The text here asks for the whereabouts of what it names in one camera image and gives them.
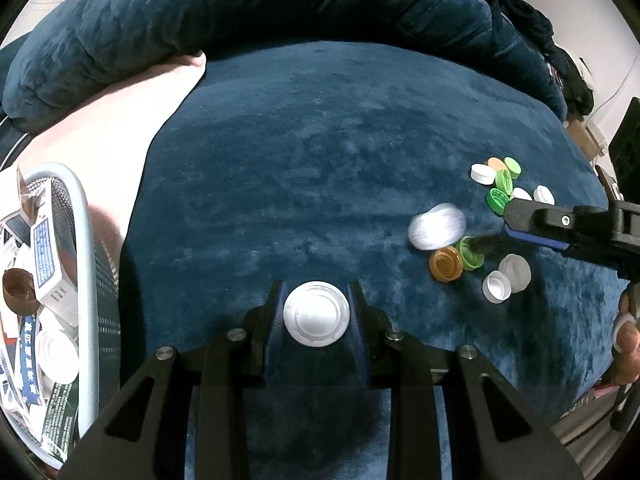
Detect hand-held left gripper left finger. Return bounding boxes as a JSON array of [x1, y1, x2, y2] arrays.
[[59, 280, 287, 480]]

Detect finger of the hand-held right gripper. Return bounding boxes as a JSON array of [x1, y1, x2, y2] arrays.
[[595, 165, 625, 202], [501, 198, 623, 261]]

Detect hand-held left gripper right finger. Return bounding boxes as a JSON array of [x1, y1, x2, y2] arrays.
[[346, 280, 586, 480]]

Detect frosted white bottle cap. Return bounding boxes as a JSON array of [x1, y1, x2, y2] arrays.
[[498, 254, 532, 293]]

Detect large ridged white cap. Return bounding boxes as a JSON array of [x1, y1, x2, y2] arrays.
[[283, 281, 351, 347]]

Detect small white bottle cap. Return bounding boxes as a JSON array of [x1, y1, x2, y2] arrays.
[[482, 271, 513, 305]]

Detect pile of mixed bottle caps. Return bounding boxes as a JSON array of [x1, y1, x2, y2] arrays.
[[429, 156, 556, 283]]

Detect large white bottle cap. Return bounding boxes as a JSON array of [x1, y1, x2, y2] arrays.
[[407, 202, 468, 251]]

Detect light blue mesh basket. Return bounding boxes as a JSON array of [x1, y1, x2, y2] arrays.
[[0, 161, 103, 466]]

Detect person's right hand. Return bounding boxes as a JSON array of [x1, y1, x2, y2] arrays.
[[609, 282, 640, 388]]

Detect black monitor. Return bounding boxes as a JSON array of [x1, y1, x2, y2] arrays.
[[607, 97, 640, 196]]

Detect white power strip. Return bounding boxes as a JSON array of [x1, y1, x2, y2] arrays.
[[587, 120, 608, 151]]

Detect cardboard box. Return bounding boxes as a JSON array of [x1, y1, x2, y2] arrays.
[[565, 117, 608, 158]]

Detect dark clothes pile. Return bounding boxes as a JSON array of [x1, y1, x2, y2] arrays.
[[452, 0, 596, 116]]

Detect grey striped bed sheet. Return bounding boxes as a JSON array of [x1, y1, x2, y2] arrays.
[[550, 385, 640, 480]]

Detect white ridged jar lid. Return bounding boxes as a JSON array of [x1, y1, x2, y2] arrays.
[[35, 327, 81, 381]]

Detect dark green packet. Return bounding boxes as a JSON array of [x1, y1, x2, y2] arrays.
[[42, 382, 81, 453]]

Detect white blue medicine box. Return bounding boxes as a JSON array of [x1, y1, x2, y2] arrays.
[[30, 180, 81, 328]]

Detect blue white packet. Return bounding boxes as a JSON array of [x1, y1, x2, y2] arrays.
[[0, 312, 43, 411]]

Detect brown plastic cap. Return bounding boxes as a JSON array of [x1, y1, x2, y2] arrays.
[[1, 268, 41, 317]]

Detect pink bed sheet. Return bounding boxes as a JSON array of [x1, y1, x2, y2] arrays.
[[15, 51, 208, 261]]

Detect rolled blue plush blanket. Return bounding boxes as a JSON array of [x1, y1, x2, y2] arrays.
[[2, 0, 568, 133]]

